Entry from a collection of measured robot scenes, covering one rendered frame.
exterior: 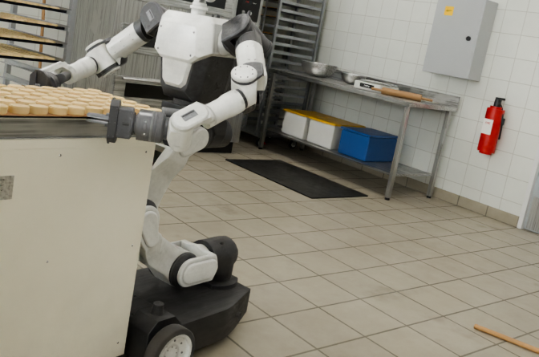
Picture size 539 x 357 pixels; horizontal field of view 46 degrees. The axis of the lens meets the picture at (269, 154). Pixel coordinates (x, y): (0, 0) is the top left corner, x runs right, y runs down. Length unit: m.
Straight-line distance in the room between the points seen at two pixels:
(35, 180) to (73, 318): 0.48
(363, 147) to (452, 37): 1.27
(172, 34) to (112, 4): 3.28
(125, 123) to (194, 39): 0.50
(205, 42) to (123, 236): 0.69
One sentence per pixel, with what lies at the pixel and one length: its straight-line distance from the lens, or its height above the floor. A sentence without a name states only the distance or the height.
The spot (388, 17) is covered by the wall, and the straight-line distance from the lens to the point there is 6.76.
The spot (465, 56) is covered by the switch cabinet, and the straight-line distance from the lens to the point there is 5.91.
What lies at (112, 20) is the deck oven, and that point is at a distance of 5.46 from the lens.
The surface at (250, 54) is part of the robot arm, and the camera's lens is 1.99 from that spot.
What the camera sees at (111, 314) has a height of 0.25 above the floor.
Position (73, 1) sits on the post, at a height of 1.20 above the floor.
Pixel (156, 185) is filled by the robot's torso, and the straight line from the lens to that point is 2.24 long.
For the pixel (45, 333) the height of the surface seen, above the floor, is 0.25.
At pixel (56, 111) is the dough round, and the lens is 1.77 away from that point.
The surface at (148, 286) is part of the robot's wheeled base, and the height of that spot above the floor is 0.17.
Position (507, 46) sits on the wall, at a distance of 5.96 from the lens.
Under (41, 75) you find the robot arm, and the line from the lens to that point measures 2.20.
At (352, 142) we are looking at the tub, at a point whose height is 0.37.
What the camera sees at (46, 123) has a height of 0.88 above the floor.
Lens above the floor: 1.21
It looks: 10 degrees down
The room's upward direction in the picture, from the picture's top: 11 degrees clockwise
